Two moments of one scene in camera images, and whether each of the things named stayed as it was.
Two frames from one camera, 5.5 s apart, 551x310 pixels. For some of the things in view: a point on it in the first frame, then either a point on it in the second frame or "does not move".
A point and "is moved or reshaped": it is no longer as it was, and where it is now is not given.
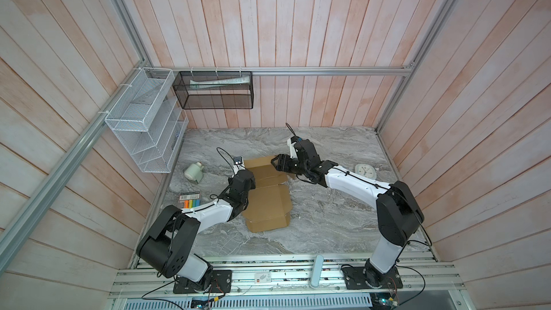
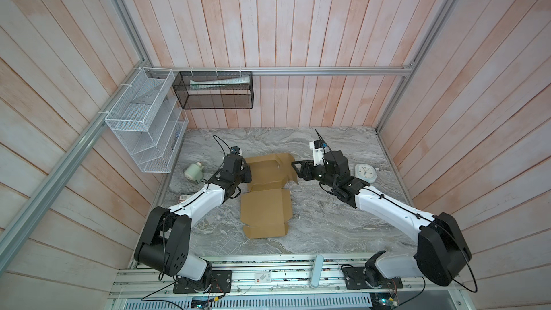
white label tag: x=262 y=278 does not move
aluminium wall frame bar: x=284 y=69 does not move
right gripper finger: x=285 y=167 -> x=305 y=172
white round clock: x=366 y=171 does not move
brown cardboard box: x=270 y=203 is moved or reshaped
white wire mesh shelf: x=148 y=122 does not move
